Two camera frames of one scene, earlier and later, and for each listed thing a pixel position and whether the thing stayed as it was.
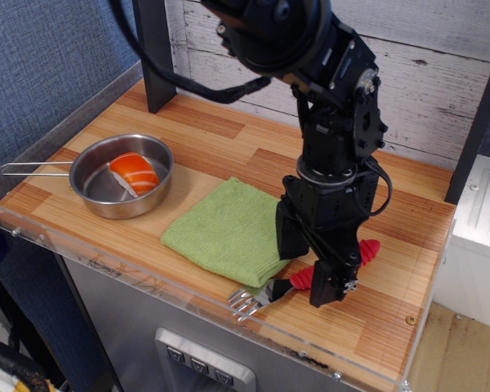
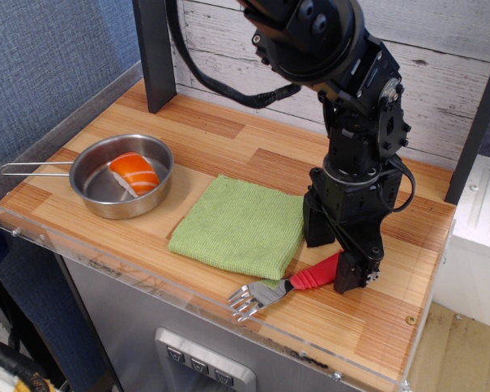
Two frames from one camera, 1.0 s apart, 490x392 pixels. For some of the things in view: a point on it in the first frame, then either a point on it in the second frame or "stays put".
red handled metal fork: (246, 300) stays put
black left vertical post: (154, 34) stays put
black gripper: (334, 216) → (355, 205)
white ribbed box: (472, 281) stays put
